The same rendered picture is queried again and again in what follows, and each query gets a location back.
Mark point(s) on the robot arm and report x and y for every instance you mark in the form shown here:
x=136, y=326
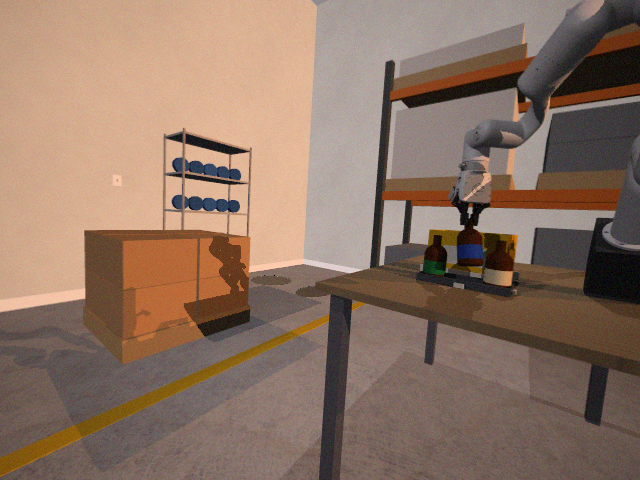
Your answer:
x=578, y=34

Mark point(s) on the brown glass bottle with cream label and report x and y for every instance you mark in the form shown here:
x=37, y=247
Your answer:
x=499, y=267

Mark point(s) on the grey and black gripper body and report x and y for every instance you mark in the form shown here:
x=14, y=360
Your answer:
x=476, y=185

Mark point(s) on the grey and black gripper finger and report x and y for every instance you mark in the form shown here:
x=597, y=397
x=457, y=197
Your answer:
x=477, y=209
x=463, y=209

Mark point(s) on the brown bottle with green label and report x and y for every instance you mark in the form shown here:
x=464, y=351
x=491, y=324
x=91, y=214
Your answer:
x=435, y=258

